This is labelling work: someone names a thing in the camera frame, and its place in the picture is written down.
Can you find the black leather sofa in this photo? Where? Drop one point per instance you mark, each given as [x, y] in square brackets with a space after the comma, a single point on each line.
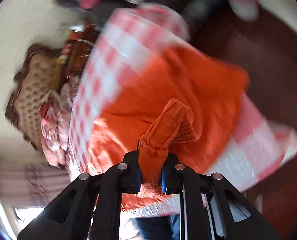
[201, 7]

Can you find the patterned curtain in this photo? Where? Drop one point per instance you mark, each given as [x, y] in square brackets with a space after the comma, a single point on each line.
[18, 185]

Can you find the floral quilt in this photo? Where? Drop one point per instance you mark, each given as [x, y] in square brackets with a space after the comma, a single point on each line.
[53, 130]

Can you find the tan tufted headboard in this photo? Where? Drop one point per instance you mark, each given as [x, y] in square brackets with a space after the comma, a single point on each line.
[33, 85]

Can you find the orange pants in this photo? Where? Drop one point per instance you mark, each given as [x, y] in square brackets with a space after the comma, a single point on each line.
[163, 85]

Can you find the pink fluffy slipper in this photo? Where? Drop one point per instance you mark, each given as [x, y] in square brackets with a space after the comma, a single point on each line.
[243, 2]

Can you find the person's leg in blue jeans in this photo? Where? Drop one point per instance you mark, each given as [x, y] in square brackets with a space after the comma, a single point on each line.
[153, 227]

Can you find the dark wooden nightstand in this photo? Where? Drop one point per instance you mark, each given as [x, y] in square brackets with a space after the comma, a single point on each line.
[78, 55]

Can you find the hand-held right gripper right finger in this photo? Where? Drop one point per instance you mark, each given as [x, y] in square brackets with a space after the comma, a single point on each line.
[164, 180]

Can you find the red white checked bed sheet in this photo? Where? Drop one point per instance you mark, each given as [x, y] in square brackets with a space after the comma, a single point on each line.
[118, 42]

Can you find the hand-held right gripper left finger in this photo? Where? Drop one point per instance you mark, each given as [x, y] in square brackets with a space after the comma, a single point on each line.
[132, 177]

